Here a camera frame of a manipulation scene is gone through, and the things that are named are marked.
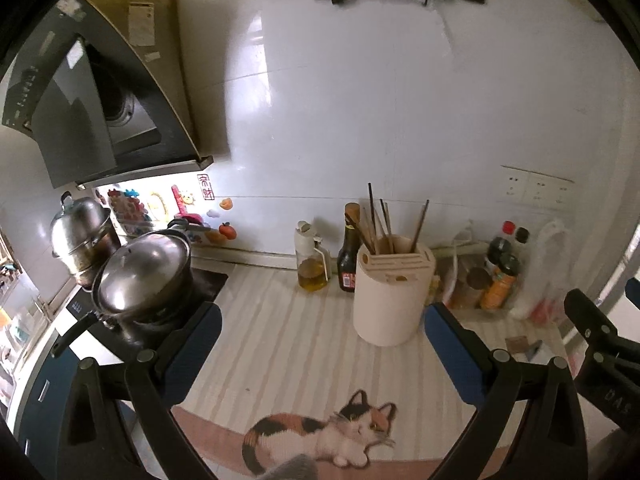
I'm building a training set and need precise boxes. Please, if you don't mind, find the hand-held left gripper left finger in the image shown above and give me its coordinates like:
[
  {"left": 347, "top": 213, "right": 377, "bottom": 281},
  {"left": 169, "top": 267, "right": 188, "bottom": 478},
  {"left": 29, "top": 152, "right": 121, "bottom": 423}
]
[{"left": 60, "top": 300, "right": 224, "bottom": 480}]

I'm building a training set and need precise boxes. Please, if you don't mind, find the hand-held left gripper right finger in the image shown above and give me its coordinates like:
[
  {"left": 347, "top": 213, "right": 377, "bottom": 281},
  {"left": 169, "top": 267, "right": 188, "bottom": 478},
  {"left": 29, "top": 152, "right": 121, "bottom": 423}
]
[{"left": 423, "top": 302, "right": 591, "bottom": 480}]

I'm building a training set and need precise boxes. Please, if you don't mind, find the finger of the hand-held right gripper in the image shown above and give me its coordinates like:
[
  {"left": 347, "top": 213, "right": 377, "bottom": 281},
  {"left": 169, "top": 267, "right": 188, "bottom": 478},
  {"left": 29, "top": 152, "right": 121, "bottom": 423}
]
[{"left": 563, "top": 288, "right": 640, "bottom": 357}]

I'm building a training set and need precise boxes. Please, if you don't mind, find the cream utensil holder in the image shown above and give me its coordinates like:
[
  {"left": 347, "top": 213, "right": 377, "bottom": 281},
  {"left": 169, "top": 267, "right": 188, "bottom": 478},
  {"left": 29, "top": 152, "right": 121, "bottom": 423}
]
[{"left": 353, "top": 235, "right": 437, "bottom": 347}]

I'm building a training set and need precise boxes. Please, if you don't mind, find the white plastic bag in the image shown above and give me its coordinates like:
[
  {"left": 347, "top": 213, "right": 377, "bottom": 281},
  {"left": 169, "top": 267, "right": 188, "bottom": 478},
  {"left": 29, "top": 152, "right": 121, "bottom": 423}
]
[{"left": 510, "top": 217, "right": 576, "bottom": 324}]

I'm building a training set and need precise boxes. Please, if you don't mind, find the black induction cooktop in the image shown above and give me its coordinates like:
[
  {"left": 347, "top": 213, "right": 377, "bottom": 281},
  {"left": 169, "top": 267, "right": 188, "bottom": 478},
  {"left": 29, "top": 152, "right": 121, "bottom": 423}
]
[{"left": 55, "top": 265, "right": 229, "bottom": 361}]

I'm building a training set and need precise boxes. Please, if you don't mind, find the brown card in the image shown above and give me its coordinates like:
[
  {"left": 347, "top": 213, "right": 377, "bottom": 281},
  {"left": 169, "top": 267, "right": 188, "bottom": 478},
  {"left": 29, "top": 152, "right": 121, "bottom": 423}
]
[{"left": 504, "top": 336, "right": 531, "bottom": 359}]

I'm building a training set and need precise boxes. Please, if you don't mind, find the orange label bottle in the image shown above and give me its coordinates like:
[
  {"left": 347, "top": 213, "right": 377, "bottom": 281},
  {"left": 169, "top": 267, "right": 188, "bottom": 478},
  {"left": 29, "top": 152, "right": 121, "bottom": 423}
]
[{"left": 478, "top": 252, "right": 521, "bottom": 311}]

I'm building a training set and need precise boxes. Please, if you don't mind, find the steel pot with lid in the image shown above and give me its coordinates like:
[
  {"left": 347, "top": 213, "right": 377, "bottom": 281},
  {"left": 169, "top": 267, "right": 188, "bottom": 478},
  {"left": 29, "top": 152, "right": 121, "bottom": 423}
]
[{"left": 92, "top": 227, "right": 194, "bottom": 332}]

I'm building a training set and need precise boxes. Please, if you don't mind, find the white plastic packet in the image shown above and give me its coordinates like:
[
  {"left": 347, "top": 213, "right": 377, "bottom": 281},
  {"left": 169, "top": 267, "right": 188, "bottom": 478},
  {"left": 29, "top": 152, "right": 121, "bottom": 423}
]
[{"left": 440, "top": 220, "right": 476, "bottom": 307}]

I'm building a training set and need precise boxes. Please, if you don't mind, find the striped cat print mat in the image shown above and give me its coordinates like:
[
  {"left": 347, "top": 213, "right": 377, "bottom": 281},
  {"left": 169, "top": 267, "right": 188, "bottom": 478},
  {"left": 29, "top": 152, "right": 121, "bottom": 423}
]
[{"left": 170, "top": 265, "right": 571, "bottom": 480}]

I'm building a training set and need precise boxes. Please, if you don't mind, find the black cap sauce bottle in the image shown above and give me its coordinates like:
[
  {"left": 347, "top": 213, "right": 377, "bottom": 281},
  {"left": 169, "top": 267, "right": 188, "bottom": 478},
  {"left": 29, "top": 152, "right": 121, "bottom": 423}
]
[{"left": 512, "top": 227, "right": 531, "bottom": 261}]

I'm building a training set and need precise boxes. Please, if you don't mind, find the red cap sauce bottle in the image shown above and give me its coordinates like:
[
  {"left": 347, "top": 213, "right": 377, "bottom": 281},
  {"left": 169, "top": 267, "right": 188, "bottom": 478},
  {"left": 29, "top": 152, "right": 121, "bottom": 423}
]
[{"left": 486, "top": 220, "right": 516, "bottom": 281}]

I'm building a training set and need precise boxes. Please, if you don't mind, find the dark sauce bottle brown cap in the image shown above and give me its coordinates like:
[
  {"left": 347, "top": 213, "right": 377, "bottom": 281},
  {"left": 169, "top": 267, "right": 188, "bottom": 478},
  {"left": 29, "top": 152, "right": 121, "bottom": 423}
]
[{"left": 336, "top": 202, "right": 362, "bottom": 294}]

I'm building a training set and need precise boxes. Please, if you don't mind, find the clear cooking oil bottle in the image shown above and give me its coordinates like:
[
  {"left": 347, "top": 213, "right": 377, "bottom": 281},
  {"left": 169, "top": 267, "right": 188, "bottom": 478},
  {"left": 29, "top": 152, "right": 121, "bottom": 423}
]
[{"left": 294, "top": 220, "right": 332, "bottom": 294}]

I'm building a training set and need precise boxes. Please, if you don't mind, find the steel steamer pot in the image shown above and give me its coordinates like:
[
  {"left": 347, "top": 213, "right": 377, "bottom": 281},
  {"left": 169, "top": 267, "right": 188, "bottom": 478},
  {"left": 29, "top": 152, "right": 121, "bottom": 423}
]
[{"left": 50, "top": 192, "right": 122, "bottom": 289}]

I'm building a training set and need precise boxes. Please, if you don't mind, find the blue cabinet front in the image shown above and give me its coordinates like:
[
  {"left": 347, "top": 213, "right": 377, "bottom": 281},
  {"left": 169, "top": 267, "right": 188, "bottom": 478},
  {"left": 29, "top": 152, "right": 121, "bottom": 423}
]
[{"left": 14, "top": 350, "right": 78, "bottom": 466}]

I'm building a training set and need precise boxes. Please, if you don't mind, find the black range hood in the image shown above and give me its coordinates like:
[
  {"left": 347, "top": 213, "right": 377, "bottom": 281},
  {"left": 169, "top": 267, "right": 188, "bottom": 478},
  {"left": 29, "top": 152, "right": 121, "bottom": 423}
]
[{"left": 2, "top": 0, "right": 215, "bottom": 190}]

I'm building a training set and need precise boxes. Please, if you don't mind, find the beige wall pipe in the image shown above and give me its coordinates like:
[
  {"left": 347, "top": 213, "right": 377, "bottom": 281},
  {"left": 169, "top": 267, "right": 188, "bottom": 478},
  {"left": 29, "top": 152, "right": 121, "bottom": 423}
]
[{"left": 430, "top": 239, "right": 489, "bottom": 257}]

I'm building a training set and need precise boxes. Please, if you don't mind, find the white wall outlet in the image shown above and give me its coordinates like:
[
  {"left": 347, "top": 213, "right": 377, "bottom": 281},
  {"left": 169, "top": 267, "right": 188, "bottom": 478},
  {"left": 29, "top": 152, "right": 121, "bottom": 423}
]
[
  {"left": 501, "top": 165, "right": 529, "bottom": 204},
  {"left": 525, "top": 172, "right": 575, "bottom": 211}
]

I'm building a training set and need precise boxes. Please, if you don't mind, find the yellow wall sticker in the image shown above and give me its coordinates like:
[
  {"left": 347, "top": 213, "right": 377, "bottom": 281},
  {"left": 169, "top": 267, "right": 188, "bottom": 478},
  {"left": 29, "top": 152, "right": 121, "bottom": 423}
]
[{"left": 145, "top": 192, "right": 169, "bottom": 221}]

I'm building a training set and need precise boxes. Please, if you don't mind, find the pink wall sticker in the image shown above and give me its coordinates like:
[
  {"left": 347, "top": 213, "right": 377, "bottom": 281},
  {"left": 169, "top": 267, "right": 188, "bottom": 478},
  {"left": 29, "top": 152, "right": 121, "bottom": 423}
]
[{"left": 171, "top": 184, "right": 195, "bottom": 216}]

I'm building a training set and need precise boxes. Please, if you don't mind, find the colourful wall sticker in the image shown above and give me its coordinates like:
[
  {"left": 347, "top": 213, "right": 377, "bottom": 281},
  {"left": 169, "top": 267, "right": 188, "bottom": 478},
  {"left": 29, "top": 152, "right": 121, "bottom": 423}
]
[{"left": 107, "top": 187, "right": 154, "bottom": 234}]

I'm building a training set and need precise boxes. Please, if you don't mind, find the brown hood duct cover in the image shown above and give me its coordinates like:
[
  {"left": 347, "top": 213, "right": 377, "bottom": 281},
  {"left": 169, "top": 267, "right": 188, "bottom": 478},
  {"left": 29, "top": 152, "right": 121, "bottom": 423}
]
[{"left": 82, "top": 0, "right": 201, "bottom": 158}]

